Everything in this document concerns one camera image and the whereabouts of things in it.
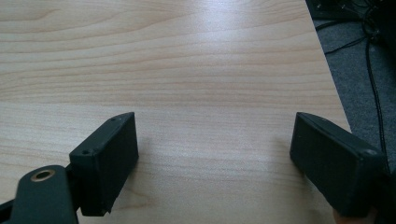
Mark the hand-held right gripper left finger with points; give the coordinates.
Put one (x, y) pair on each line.
(106, 161)

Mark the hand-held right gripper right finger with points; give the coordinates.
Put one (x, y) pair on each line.
(330, 161)

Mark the dark equipment base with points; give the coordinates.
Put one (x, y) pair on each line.
(336, 9)

